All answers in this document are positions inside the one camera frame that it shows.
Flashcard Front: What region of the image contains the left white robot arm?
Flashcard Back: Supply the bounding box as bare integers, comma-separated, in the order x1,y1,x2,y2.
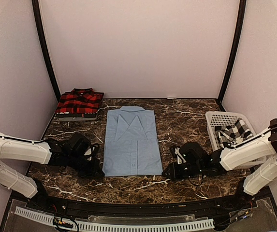
0,133,104,211

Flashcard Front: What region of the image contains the left black frame post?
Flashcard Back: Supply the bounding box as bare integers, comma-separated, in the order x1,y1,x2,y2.
31,0,61,100

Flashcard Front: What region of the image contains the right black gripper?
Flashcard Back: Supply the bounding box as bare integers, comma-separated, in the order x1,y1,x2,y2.
161,162,203,180

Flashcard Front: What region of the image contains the white slotted cable duct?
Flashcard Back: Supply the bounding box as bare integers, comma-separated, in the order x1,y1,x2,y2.
15,206,214,232

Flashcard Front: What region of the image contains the black white checkered shirt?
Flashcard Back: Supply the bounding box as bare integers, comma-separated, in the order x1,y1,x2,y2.
215,118,254,148

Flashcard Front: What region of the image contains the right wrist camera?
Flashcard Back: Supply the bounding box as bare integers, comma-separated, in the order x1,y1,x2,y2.
169,142,207,165

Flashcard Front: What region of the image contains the light blue long sleeve shirt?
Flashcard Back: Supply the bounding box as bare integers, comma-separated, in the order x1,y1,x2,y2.
102,106,163,177

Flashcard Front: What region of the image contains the black front rail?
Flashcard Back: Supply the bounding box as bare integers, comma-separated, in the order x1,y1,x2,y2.
27,193,252,218

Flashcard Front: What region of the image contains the grey plastic laundry basket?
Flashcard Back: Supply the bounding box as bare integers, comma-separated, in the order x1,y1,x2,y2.
205,111,256,151

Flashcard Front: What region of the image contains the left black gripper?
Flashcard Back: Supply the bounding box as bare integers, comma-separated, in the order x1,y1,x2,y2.
67,153,104,179

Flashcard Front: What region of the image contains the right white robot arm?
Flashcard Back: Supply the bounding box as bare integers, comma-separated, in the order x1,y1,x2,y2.
162,118,277,210

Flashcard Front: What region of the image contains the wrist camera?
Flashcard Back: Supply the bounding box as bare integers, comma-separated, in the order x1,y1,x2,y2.
169,142,207,165
69,133,100,160

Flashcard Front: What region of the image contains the right black frame post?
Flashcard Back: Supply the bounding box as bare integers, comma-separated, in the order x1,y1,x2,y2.
216,0,247,111

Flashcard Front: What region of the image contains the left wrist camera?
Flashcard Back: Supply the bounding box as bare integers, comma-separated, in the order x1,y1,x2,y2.
69,133,100,160

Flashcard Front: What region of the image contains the black frame post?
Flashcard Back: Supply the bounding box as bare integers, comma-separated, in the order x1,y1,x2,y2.
216,0,247,111
31,0,61,100

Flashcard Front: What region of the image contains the red black plaid shirt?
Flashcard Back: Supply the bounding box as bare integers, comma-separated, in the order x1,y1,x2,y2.
55,88,104,114

